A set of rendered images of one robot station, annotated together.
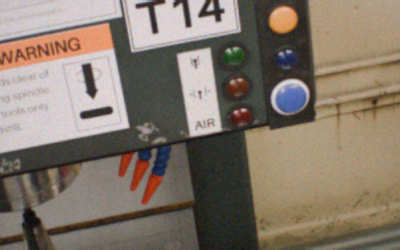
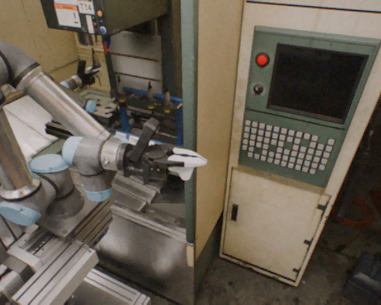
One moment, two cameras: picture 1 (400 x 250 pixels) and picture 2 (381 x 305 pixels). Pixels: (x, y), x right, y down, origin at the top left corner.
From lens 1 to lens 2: 137 cm
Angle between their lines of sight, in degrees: 26
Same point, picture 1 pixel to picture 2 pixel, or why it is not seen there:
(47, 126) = (70, 22)
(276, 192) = not seen: hidden behind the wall
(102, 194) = (142, 70)
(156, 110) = (84, 25)
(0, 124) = (63, 19)
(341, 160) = not seen: hidden behind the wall
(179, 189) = (157, 76)
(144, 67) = (82, 16)
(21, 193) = (83, 42)
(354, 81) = not seen: hidden behind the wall
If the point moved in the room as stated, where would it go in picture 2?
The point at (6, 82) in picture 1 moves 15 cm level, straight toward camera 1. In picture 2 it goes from (63, 11) to (44, 18)
